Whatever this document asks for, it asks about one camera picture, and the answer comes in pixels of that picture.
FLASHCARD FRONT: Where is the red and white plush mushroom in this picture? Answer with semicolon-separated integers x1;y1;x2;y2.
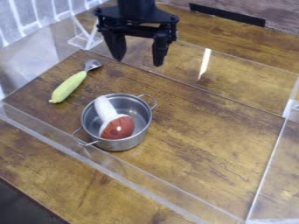
93;95;134;139

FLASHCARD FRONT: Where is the black strip on table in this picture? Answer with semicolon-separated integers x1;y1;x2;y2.
189;3;266;27

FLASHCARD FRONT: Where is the yellow handled metal tool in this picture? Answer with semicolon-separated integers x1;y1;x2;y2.
49;59;101;104

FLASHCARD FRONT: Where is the clear acrylic triangle bracket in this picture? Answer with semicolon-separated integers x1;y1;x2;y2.
67;17;103;50

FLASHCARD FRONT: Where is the silver metal pot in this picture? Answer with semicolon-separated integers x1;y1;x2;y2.
71;94;157;151

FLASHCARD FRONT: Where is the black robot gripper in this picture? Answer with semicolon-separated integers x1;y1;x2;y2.
94;0;178;67

